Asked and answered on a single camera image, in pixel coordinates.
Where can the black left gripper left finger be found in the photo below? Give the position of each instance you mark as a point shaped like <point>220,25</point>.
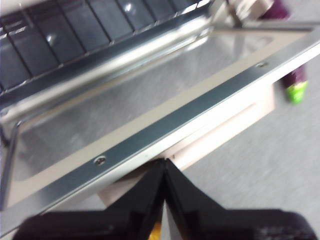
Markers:
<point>112,225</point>

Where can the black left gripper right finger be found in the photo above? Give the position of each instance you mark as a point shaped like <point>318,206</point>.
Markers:
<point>225,225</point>

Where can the white toaster oven body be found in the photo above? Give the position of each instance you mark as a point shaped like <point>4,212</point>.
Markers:
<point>125,57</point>

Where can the yellow toy corn cob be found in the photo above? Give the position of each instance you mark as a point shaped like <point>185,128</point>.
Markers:
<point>156,233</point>

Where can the purple toy eggplant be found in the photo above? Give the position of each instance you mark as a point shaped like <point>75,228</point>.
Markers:
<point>297,91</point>

